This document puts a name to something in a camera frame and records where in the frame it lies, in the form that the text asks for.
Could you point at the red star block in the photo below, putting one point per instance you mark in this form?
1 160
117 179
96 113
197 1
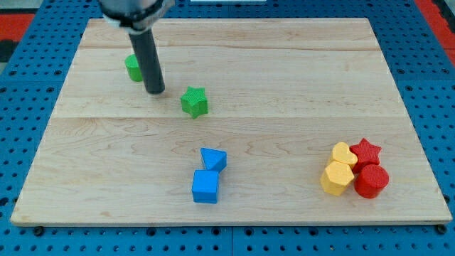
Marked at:
366 153

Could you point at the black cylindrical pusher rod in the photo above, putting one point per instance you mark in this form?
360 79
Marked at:
146 54

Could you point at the green star block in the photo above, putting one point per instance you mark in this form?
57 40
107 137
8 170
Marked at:
194 101

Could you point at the yellow heart block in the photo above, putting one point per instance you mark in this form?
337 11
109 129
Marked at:
341 153

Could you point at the blue triangle block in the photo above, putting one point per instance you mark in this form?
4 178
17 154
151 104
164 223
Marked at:
213 159

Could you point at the blue cube block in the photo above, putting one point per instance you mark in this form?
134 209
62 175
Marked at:
205 186

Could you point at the yellow hexagon block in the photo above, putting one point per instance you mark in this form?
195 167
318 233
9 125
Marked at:
336 178

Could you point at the green cylinder block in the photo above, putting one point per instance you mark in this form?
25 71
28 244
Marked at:
133 69

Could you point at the red cylinder block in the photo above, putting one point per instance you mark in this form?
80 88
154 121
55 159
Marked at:
371 180

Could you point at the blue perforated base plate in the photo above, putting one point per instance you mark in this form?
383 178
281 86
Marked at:
38 43

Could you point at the light wooden board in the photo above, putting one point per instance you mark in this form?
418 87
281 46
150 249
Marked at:
281 93

